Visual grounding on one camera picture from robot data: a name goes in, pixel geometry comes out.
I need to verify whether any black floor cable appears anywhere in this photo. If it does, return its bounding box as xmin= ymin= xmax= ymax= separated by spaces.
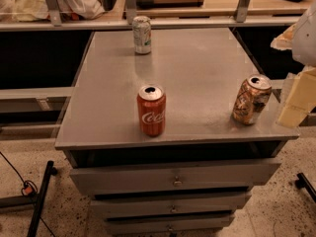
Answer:
xmin=0 ymin=151 xmax=57 ymax=237

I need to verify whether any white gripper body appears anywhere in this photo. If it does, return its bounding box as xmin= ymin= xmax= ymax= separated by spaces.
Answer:
xmin=292 ymin=2 xmax=316 ymax=66

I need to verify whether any grey drawer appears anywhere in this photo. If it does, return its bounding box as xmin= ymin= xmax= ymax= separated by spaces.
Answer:
xmin=106 ymin=213 xmax=234 ymax=235
xmin=91 ymin=192 xmax=251 ymax=218
xmin=70 ymin=158 xmax=280 ymax=196

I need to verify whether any left metal bracket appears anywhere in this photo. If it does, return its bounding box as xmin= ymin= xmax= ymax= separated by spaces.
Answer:
xmin=45 ymin=0 xmax=62 ymax=27

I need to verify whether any right metal bracket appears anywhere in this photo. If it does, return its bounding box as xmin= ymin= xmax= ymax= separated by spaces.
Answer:
xmin=234 ymin=0 xmax=251 ymax=23

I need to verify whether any middle metal bracket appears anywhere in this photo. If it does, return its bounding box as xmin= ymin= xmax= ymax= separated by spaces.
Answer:
xmin=125 ymin=0 xmax=137 ymax=24

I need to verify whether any top grey drawer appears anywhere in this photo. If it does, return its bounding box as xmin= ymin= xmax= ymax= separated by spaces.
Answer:
xmin=70 ymin=158 xmax=280 ymax=196

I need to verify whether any red coke can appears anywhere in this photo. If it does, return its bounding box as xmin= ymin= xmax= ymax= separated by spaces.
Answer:
xmin=136 ymin=85 xmax=166 ymax=137

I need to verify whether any bottom grey drawer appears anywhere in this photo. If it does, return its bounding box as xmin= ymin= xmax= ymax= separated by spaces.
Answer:
xmin=106 ymin=213 xmax=234 ymax=235

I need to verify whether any white green 7up can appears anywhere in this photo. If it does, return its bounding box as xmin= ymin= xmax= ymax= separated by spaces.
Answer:
xmin=132 ymin=16 xmax=151 ymax=54

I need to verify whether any grey drawer cabinet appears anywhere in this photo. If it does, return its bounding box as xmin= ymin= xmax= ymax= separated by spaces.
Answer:
xmin=55 ymin=29 xmax=298 ymax=223

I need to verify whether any metal bracket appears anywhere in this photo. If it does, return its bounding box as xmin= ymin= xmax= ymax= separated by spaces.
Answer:
xmin=45 ymin=0 xmax=62 ymax=27
xmin=125 ymin=0 xmax=137 ymax=24
xmin=234 ymin=0 xmax=251 ymax=23

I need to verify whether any middle grey drawer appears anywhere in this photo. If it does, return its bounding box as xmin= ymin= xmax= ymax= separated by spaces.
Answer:
xmin=91 ymin=192 xmax=251 ymax=218

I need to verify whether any black stand leg right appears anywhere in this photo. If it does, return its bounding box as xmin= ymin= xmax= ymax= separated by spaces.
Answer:
xmin=295 ymin=173 xmax=316 ymax=202

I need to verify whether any black stand leg left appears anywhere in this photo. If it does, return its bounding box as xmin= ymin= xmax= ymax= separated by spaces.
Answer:
xmin=0 ymin=161 xmax=57 ymax=237

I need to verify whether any white cloth on shelf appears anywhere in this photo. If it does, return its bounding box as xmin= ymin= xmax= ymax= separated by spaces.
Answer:
xmin=0 ymin=0 xmax=105 ymax=22

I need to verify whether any black stand leg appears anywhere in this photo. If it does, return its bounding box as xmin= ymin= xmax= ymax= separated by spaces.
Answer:
xmin=295 ymin=173 xmax=316 ymax=202
xmin=0 ymin=161 xmax=57 ymax=237

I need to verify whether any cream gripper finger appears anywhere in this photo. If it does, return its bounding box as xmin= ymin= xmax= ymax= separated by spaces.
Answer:
xmin=276 ymin=66 xmax=316 ymax=127
xmin=271 ymin=24 xmax=296 ymax=50

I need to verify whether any brown gold drink can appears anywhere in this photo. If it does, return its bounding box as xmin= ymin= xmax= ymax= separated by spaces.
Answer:
xmin=232 ymin=74 xmax=272 ymax=125

